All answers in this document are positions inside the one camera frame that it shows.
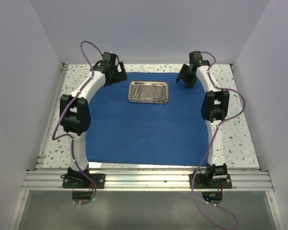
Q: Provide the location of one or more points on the steel tweezers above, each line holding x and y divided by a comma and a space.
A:
136, 89

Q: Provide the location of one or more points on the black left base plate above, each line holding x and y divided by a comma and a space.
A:
73, 179

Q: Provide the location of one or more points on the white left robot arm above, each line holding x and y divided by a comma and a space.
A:
75, 115

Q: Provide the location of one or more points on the steel surgical scissors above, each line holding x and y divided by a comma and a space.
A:
163, 95

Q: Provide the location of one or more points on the blue cloth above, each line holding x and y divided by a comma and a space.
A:
173, 133

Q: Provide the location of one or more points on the aluminium front rail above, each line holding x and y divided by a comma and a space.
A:
152, 180

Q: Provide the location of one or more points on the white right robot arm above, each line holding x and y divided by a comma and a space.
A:
214, 111

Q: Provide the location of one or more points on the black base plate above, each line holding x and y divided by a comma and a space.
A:
73, 179
201, 182

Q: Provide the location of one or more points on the steel instrument tray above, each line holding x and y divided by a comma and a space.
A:
148, 92

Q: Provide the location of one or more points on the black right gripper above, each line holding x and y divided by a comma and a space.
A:
190, 83

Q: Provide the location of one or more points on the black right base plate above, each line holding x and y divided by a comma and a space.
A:
201, 182

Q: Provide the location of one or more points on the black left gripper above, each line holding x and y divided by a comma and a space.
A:
120, 76

